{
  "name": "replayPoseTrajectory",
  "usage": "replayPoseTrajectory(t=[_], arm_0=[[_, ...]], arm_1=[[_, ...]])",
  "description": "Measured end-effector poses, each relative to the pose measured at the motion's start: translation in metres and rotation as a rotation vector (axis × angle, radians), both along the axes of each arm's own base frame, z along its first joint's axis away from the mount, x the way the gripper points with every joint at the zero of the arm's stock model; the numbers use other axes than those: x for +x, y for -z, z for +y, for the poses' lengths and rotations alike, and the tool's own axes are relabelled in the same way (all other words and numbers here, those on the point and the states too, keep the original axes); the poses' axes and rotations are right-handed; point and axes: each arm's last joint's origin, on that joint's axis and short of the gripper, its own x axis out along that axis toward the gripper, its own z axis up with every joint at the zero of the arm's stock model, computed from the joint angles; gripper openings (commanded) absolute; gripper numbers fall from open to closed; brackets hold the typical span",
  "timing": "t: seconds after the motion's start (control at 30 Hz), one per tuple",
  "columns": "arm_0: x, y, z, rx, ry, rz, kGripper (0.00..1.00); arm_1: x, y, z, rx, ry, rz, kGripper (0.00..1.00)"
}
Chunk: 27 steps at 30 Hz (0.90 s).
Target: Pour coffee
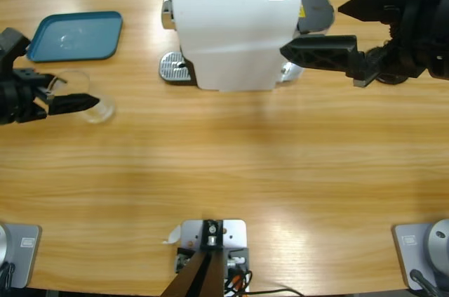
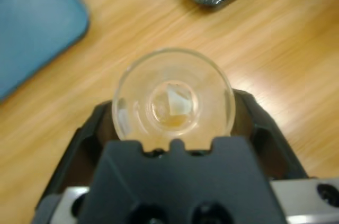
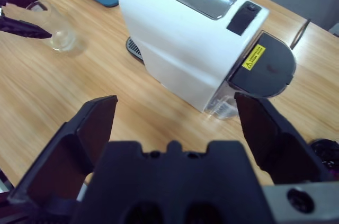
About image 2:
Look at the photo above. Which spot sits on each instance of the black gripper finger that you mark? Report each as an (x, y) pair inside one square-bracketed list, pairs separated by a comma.
[(270, 150), (84, 150)]

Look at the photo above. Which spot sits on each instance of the clear glass cup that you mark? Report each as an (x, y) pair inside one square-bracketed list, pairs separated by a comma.
[(172, 81)]

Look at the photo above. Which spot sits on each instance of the teal rectangular plastic tray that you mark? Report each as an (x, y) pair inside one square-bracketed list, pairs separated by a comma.
[(39, 22)]

